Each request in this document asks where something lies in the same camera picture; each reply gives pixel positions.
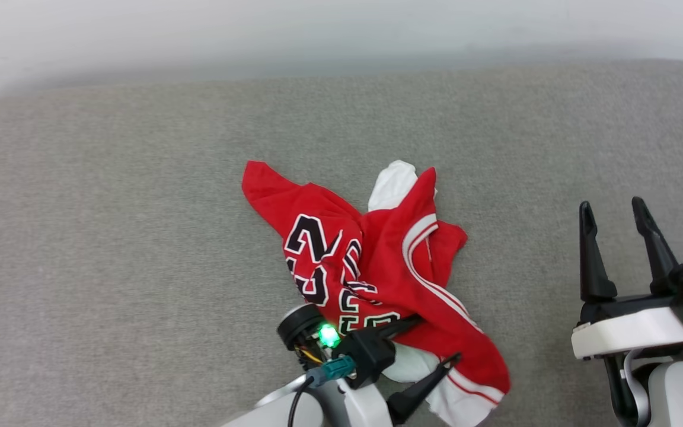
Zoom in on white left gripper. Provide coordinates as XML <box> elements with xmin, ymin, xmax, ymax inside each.
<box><xmin>340</xmin><ymin>314</ymin><xmax>461</xmax><ymax>427</ymax></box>

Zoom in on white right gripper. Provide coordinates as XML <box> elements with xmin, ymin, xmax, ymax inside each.
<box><xmin>572</xmin><ymin>196</ymin><xmax>683</xmax><ymax>361</ymax></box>

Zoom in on red basketball jersey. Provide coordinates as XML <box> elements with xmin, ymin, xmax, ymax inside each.
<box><xmin>241</xmin><ymin>159</ymin><xmax>512</xmax><ymax>427</ymax></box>

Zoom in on black round motor green light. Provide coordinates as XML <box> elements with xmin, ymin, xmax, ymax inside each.
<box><xmin>276</xmin><ymin>304</ymin><xmax>342</xmax><ymax>365</ymax></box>

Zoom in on grey fabric sofa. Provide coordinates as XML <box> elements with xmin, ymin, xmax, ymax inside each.
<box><xmin>0</xmin><ymin>58</ymin><xmax>683</xmax><ymax>427</ymax></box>

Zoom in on black cable with teal plug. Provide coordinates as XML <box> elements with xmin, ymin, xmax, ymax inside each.
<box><xmin>286</xmin><ymin>355</ymin><xmax>358</xmax><ymax>427</ymax></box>

